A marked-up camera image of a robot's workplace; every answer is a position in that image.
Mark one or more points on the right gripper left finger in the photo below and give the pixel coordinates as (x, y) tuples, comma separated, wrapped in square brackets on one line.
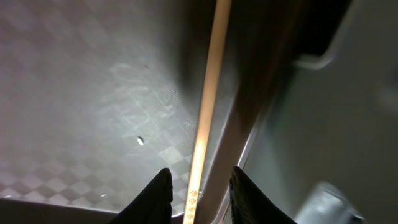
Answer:
[(152, 205)]

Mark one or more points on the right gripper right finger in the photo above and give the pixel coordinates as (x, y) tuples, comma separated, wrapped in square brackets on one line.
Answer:
[(249, 205)]

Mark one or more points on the wooden chopstick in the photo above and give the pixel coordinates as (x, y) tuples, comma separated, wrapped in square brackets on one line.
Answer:
[(212, 74)]

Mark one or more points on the grey dishwasher rack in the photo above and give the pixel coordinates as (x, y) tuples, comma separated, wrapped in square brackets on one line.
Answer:
[(335, 120)]

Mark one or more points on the dark brown serving tray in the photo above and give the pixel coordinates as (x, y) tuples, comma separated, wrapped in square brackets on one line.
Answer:
[(98, 96)]

